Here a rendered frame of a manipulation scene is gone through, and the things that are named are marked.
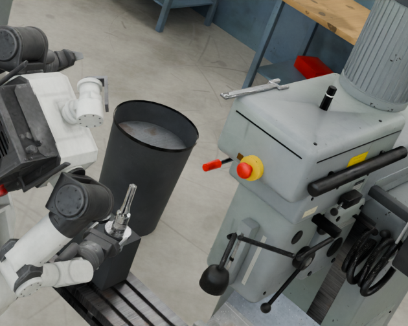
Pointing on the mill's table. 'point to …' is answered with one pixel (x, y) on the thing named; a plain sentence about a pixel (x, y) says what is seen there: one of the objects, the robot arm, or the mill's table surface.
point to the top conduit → (356, 171)
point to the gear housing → (311, 204)
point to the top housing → (306, 133)
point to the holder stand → (119, 268)
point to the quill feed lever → (290, 277)
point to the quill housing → (249, 283)
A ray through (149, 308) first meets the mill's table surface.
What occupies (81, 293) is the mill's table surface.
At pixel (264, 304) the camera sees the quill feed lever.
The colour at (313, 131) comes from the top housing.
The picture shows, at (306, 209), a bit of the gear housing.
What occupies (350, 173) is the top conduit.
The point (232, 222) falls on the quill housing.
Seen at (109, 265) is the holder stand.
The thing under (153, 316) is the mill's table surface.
